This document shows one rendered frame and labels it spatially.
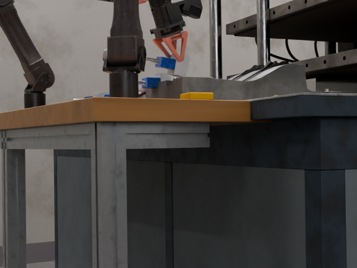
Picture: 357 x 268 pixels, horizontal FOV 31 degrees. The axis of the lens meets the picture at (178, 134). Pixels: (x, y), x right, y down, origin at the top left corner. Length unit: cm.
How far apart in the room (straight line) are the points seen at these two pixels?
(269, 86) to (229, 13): 312
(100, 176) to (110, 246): 12
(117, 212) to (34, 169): 302
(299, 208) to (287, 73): 70
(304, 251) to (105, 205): 36
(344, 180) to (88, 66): 325
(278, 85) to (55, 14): 262
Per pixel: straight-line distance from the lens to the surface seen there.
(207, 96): 151
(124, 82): 138
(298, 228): 119
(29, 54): 195
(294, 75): 183
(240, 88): 173
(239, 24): 309
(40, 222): 414
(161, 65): 171
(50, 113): 125
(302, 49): 527
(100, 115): 106
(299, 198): 118
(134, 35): 141
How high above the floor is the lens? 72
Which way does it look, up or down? 1 degrees up
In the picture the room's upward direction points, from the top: 1 degrees counter-clockwise
